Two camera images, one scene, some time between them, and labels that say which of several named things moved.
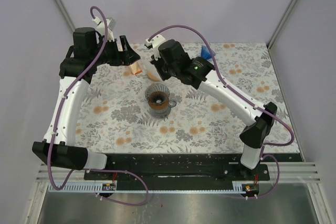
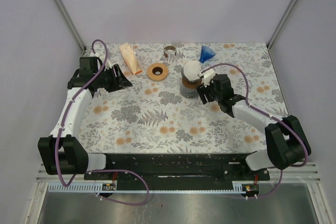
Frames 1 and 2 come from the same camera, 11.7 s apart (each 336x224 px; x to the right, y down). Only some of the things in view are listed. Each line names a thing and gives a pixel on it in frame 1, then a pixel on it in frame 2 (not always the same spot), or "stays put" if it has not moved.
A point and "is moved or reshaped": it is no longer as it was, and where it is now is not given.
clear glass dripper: (157, 94) is moved or reshaped
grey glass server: (164, 113) -> (190, 93)
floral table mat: (130, 108) stays put
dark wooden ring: (159, 106) is moved or reshaped
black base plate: (210, 167) stays put
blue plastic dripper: (205, 53) stays put
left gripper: (125, 57) -> (125, 82)
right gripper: (157, 64) -> (202, 90)
